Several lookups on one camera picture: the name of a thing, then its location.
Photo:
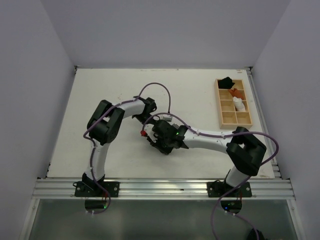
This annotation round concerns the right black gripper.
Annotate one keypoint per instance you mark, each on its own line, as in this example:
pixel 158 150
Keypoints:
pixel 167 150

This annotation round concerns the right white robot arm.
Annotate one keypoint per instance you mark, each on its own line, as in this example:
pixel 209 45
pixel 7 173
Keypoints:
pixel 244 149

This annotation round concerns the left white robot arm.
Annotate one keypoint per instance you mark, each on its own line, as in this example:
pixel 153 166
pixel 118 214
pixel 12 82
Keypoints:
pixel 102 129

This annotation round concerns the wooden compartment tray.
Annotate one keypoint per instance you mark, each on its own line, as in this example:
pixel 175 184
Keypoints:
pixel 232 104

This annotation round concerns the white rolled cloth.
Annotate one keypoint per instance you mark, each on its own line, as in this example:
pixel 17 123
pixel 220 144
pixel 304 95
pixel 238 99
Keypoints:
pixel 238 104

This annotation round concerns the black rolled cloth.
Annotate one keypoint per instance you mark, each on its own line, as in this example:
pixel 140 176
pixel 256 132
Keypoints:
pixel 225 83

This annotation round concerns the orange rolled cloth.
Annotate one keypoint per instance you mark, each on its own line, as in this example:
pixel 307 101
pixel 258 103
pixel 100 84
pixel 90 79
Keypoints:
pixel 236 93

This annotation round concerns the black object bottom edge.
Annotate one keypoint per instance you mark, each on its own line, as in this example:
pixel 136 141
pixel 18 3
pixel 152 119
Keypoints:
pixel 255 235

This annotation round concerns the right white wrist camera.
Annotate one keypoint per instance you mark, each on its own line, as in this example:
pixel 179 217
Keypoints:
pixel 148 129

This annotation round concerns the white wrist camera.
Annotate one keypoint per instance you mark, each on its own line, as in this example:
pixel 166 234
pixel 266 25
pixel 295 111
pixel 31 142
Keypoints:
pixel 148 129
pixel 167 117

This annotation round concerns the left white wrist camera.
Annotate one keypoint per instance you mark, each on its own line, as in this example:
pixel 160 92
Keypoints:
pixel 167 117

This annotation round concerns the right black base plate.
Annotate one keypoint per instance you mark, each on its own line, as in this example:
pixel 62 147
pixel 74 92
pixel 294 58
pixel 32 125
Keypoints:
pixel 217 188

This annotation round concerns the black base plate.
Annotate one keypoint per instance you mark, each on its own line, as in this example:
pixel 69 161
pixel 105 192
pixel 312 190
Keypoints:
pixel 83 190
pixel 217 188

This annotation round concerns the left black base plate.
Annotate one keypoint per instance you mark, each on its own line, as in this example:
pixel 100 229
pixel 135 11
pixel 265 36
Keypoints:
pixel 83 190

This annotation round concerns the aluminium rail frame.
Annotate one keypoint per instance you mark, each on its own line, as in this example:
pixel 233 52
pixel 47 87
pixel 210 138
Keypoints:
pixel 165 189

